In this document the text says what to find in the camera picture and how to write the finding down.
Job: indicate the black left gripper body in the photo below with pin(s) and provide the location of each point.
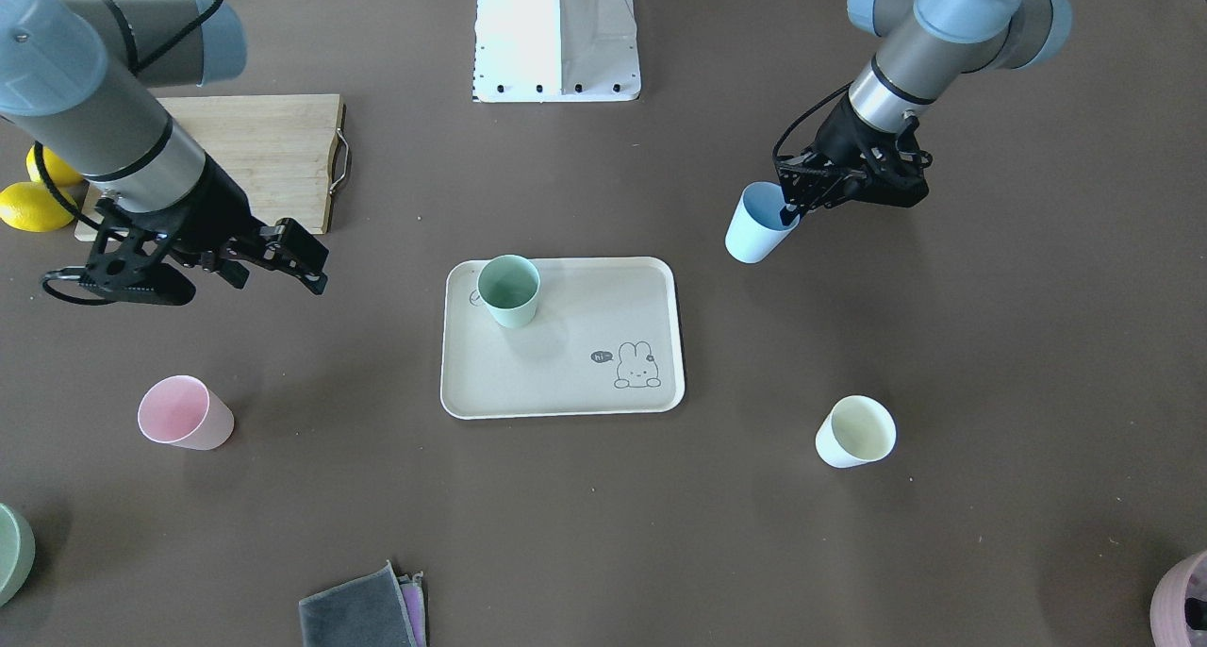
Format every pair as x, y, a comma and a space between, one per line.
842, 137

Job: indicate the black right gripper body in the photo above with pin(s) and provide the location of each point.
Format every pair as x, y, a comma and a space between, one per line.
213, 211

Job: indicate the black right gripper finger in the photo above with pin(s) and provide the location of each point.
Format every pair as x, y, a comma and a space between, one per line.
287, 247

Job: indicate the blue plastic cup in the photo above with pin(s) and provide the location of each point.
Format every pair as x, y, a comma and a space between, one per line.
757, 226

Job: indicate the mint green cup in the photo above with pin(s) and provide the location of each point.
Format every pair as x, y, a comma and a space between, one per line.
509, 285

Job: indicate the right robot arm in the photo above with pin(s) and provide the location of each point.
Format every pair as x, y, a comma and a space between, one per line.
79, 79

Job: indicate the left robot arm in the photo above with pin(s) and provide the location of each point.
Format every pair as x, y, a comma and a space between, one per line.
928, 43

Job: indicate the cream rabbit tray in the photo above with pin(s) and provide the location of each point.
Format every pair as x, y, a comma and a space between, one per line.
605, 340

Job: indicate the bamboo cutting board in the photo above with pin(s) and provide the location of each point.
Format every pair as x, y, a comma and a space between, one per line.
281, 149

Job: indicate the yellow lemon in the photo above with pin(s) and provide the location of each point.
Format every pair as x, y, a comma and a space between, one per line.
60, 173
29, 206

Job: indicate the pink plastic cup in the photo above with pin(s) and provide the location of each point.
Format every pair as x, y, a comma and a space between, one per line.
182, 411

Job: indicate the cream plastic cup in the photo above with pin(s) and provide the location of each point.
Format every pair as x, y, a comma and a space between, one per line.
858, 430

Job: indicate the mint green bowl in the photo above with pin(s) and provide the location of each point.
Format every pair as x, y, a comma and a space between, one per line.
18, 549

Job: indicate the grey folded cloth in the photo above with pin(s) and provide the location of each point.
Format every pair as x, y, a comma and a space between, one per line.
379, 609

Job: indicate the pink bowl with ice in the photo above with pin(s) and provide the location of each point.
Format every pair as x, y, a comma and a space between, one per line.
1176, 614

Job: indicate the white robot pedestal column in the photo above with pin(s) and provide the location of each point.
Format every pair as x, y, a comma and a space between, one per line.
546, 51

